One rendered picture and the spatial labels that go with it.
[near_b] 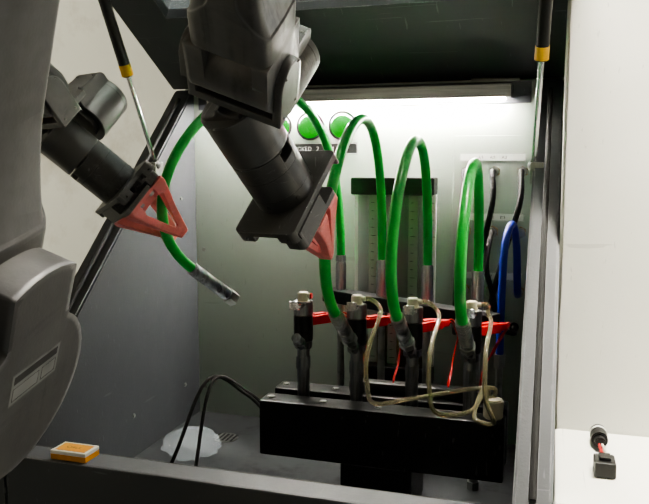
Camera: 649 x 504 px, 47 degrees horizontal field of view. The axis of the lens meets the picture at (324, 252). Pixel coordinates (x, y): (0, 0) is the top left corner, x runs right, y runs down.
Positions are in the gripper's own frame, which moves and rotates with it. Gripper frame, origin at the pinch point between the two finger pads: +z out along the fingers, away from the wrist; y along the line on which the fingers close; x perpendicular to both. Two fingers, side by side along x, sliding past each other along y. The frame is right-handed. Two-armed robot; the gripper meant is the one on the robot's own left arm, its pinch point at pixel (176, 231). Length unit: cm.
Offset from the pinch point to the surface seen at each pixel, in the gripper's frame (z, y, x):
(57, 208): -3, 193, -45
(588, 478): 44, -36, 5
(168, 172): -5.6, -1.9, -4.9
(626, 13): 25, -33, -52
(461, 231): 21.3, -27.5, -12.2
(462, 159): 32, 0, -42
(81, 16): -41, 186, -108
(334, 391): 33.4, 2.6, 3.1
